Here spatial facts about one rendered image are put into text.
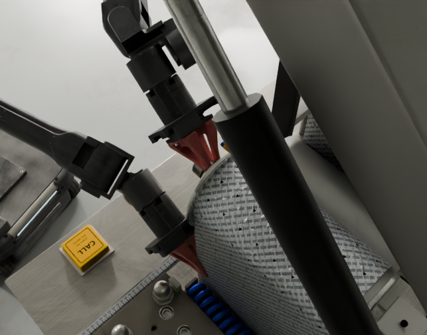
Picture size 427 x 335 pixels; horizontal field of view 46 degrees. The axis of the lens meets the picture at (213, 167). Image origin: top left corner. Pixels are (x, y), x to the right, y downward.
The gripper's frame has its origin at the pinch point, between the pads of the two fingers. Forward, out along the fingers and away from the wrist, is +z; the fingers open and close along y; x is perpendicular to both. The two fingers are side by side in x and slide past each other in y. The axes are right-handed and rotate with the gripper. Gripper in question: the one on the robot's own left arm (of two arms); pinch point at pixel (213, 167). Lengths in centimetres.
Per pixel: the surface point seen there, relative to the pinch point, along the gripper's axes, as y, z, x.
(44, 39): -56, -72, -206
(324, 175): -11.0, 9.5, 8.1
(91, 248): 15.2, 5.2, -36.1
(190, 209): 8.7, 1.9, 5.1
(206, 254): 7.6, 10.7, -2.3
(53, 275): 23.8, 5.7, -39.5
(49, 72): -44, -54, -193
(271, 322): 7.5, 22.4, 4.5
